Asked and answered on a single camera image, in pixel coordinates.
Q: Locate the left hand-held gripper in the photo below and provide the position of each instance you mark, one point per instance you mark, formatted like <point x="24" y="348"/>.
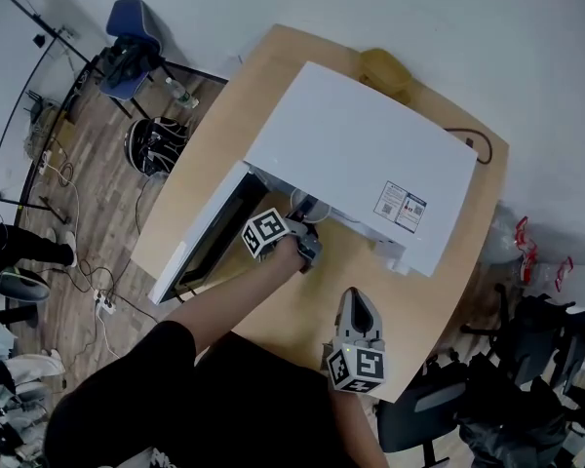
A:
<point x="264" y="229"/>

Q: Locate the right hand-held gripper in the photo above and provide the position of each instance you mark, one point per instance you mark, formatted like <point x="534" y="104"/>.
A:
<point x="358" y="366"/>

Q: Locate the clear white bowl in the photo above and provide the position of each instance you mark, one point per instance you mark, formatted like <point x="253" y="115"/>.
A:
<point x="322" y="211"/>

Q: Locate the white microwave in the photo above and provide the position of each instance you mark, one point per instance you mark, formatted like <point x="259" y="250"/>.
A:
<point x="356" y="149"/>

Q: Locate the person's right forearm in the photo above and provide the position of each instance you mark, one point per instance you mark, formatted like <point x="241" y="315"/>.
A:
<point x="358" y="422"/>

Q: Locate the person's left forearm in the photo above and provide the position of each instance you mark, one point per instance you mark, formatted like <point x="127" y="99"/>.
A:
<point x="234" y="290"/>

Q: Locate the black office chair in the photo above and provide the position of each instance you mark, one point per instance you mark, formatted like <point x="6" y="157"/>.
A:
<point x="531" y="339"/>
<point x="419" y="422"/>

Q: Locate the yellow plastic container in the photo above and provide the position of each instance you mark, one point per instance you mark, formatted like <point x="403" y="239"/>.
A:
<point x="382" y="68"/>

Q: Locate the black and white backpack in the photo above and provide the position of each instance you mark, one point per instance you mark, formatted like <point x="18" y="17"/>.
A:
<point x="151" y="146"/>

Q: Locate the clear plastic bottle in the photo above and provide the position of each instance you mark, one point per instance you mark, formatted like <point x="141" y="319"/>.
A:
<point x="180" y="93"/>

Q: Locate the clear red printed plastic bags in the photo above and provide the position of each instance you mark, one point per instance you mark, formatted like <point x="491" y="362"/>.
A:
<point x="521" y="251"/>

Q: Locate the black bag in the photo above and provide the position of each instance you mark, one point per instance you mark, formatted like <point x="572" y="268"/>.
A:
<point x="507" y="422"/>

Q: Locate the person's black shirt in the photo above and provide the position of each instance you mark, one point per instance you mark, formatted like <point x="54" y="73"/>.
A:
<point x="200" y="398"/>

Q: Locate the white power strip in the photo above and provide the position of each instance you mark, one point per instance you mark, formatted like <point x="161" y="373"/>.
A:
<point x="105" y="303"/>
<point x="44" y="161"/>

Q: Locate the black clothes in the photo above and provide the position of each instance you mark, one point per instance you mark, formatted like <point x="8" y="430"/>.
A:
<point x="127" y="59"/>

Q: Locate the blue chair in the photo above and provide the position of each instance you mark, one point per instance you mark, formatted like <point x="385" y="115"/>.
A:
<point x="129" y="15"/>

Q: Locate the black framed whiteboard stand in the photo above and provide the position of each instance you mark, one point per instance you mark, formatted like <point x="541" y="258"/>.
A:
<point x="39" y="42"/>

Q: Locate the pile of clothes and bags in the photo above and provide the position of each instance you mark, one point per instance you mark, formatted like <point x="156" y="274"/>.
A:
<point x="10" y="407"/>

